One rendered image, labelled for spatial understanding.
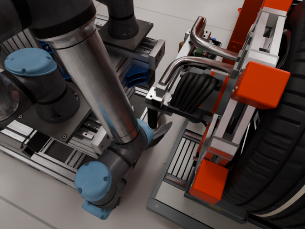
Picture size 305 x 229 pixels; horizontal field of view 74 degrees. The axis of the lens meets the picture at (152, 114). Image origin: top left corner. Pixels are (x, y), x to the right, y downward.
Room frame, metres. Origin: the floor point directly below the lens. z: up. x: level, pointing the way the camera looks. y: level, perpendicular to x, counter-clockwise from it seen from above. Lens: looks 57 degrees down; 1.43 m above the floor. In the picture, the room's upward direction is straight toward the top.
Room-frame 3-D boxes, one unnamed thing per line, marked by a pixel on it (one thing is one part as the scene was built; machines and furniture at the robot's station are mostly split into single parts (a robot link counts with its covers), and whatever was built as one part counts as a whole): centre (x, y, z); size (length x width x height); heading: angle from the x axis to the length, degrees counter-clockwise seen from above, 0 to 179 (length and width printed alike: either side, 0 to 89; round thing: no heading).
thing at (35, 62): (0.43, 0.35, 0.98); 0.13 x 0.12 x 0.14; 145
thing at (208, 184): (0.15, -0.16, 0.85); 0.09 x 0.08 x 0.07; 155
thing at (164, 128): (0.32, -0.03, 0.85); 0.09 x 0.03 x 0.06; 118
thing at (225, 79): (0.47, -0.22, 0.85); 0.21 x 0.14 x 0.14; 65
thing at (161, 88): (0.40, -0.13, 1.03); 0.19 x 0.18 x 0.11; 65
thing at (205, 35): (0.68, -0.17, 0.93); 0.09 x 0.05 x 0.05; 65
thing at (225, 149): (0.44, -0.29, 0.85); 0.54 x 0.07 x 0.54; 155
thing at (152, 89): (0.37, -0.03, 0.93); 0.09 x 0.05 x 0.05; 65
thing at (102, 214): (0.12, 0.13, 0.85); 0.11 x 0.08 x 0.09; 154
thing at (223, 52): (0.58, -0.22, 1.03); 0.19 x 0.18 x 0.11; 65
